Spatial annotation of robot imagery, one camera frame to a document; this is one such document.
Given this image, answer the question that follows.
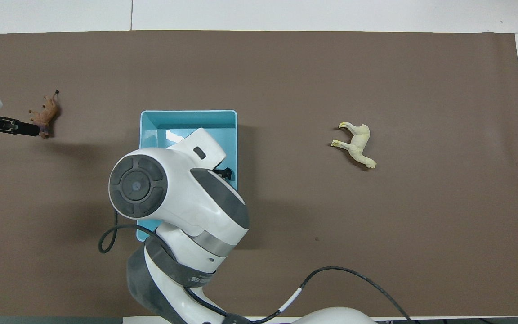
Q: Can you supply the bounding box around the brown lion toy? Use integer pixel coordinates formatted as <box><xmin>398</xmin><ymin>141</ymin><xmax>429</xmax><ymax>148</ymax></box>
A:
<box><xmin>28</xmin><ymin>90</ymin><xmax>60</xmax><ymax>140</ymax></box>

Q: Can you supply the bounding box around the cream white horse toy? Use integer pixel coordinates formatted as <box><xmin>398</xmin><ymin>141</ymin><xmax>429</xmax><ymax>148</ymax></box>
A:
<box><xmin>330</xmin><ymin>122</ymin><xmax>377</xmax><ymax>170</ymax></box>

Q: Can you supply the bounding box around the light blue storage box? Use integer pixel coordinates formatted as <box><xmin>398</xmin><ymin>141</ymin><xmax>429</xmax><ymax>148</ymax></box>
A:
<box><xmin>136</xmin><ymin>109</ymin><xmax>238</xmax><ymax>243</ymax></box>

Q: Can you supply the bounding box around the brown table mat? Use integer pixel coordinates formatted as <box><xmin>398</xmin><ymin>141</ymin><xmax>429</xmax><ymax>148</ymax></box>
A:
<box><xmin>0</xmin><ymin>30</ymin><xmax>518</xmax><ymax>318</ymax></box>

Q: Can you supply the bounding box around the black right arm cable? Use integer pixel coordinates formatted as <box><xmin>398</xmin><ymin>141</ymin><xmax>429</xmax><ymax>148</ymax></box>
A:
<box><xmin>98</xmin><ymin>209</ymin><xmax>410</xmax><ymax>324</ymax></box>

